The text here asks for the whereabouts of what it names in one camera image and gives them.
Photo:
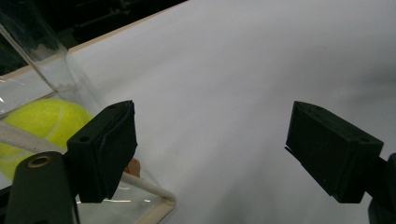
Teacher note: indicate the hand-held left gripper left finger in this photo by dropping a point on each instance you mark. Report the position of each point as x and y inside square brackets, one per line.
[106, 152]

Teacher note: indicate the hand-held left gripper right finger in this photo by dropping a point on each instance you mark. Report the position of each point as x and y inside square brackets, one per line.
[330, 149]

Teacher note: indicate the yellow tennis ball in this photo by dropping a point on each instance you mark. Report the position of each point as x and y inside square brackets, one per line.
[40, 124]

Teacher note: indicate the clear tote bag beige trim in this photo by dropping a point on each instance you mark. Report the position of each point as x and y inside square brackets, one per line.
[62, 77]

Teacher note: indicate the white table cover sheet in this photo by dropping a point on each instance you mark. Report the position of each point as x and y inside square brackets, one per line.
[233, 77]

